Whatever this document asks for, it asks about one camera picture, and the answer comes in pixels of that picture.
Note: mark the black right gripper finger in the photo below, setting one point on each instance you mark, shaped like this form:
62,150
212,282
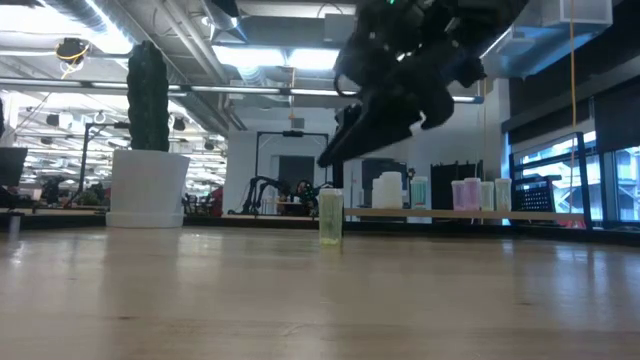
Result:
347,114
375,122

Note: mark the green medicine bottle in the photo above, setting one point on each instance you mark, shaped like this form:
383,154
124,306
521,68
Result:
331,217
419,192

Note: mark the yellow medicine bottle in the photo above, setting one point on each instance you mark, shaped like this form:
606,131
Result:
487,196
503,194

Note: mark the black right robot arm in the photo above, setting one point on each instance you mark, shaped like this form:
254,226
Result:
500,12

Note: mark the black background robot arm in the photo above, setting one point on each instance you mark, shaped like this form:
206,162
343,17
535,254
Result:
257,192
307,195

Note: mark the black shelf side panel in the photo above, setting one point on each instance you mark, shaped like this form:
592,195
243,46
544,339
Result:
338,175

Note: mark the wooden shelf board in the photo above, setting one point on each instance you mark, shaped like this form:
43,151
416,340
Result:
535,215

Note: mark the fluorescent light tube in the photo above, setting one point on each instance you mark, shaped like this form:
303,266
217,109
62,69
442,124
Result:
470,99

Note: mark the red object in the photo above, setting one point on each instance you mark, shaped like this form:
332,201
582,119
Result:
217,200

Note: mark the green cactus plant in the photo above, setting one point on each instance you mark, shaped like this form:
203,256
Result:
147,100

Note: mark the white hexagonal plant pot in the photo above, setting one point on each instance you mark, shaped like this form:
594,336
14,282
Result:
147,190

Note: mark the black window blind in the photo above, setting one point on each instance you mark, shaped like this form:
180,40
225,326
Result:
617,120

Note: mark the black ceiling lamp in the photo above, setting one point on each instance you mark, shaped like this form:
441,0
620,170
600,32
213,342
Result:
71,49

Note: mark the black monitor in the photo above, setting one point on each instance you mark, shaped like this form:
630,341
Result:
12,165

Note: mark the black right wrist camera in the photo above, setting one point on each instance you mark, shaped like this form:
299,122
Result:
440,112

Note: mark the silver ventilation duct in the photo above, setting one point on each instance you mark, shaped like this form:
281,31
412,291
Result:
530,50

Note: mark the grey metal post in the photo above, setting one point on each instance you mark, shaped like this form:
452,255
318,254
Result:
14,227

